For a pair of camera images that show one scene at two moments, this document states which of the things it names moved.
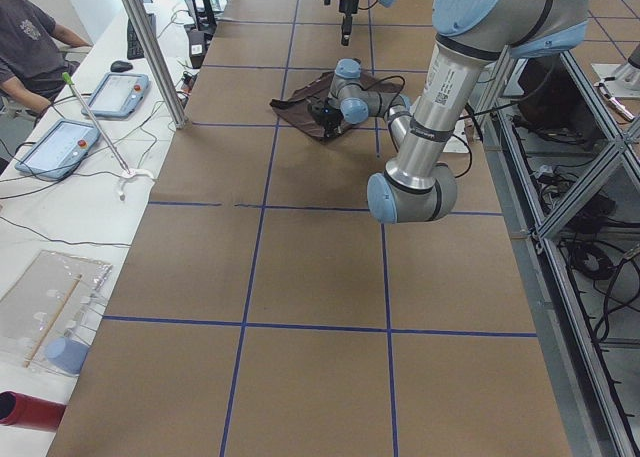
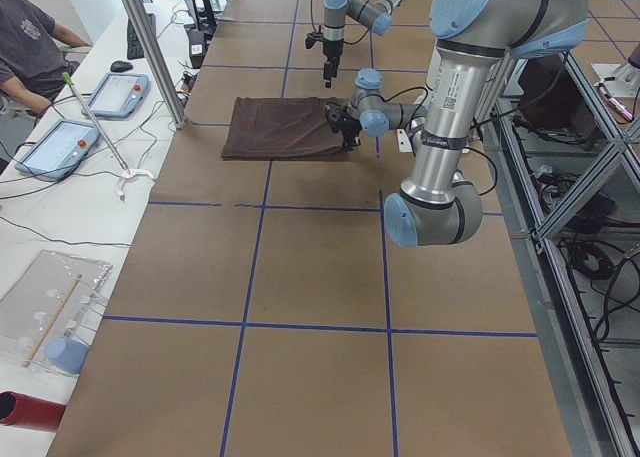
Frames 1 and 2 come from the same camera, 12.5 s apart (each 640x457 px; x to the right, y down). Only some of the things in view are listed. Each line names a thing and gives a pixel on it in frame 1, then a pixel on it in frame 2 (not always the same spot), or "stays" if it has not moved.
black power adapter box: (196, 48) stays
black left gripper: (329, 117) to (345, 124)
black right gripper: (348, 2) to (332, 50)
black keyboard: (134, 50) stays
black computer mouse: (120, 66) stays
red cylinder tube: (27, 411) stays
